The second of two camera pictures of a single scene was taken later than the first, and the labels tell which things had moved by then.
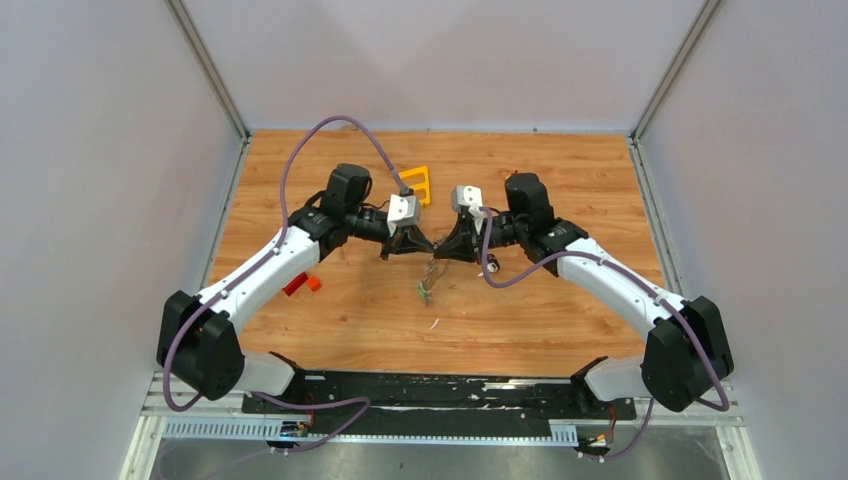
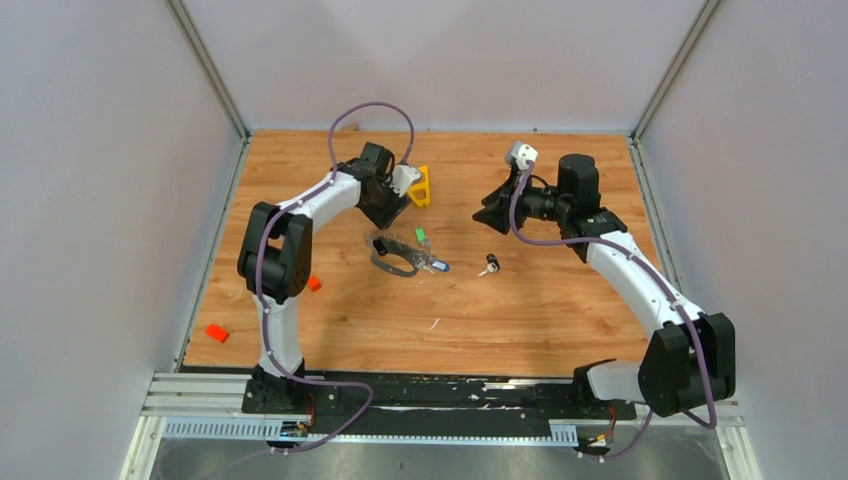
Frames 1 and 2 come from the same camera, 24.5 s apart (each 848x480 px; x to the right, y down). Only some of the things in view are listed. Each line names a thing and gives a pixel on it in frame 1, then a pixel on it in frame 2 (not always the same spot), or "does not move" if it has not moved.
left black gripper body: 394,245 -> 387,206
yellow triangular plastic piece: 424,185 does not move
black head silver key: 492,266 does not move
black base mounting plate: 439,404 does not move
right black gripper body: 474,243 -> 528,202
